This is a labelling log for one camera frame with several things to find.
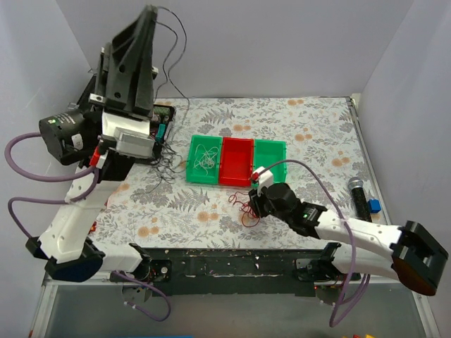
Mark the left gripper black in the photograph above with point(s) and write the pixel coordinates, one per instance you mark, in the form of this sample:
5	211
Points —
120	104

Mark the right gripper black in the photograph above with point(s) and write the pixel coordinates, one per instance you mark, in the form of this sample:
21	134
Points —
256	205

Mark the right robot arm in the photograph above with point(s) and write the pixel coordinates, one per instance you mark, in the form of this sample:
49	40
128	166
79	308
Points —
407	253

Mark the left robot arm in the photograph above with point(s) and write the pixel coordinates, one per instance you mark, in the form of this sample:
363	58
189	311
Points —
104	141

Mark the red plastic bin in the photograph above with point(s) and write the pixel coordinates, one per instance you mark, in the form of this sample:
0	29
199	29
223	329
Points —
236	163

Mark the black poker chip case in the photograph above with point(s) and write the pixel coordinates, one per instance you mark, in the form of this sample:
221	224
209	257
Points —
159	125

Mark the green plastic bin right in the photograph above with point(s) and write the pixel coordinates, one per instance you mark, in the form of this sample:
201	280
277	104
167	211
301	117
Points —
266	153

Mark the green plastic bin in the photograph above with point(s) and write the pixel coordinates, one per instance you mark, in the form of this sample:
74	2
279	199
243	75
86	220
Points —
266	153
203	159

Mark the green plastic bin left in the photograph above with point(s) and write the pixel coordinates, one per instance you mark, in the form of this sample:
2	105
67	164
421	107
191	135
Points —
203	159

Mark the black microphone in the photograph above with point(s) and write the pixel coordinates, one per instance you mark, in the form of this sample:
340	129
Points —
355	186

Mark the small blue toy brick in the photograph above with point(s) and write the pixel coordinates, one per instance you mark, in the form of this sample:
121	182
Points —
374	206

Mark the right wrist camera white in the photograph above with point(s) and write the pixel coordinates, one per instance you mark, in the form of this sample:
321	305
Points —
262	178

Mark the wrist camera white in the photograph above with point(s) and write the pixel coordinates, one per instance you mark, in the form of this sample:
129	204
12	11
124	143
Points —
262	178
130	137

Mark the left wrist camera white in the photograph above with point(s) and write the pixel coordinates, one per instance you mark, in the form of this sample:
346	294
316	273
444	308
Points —
130	137

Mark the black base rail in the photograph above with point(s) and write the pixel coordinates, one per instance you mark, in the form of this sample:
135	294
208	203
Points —
239	271

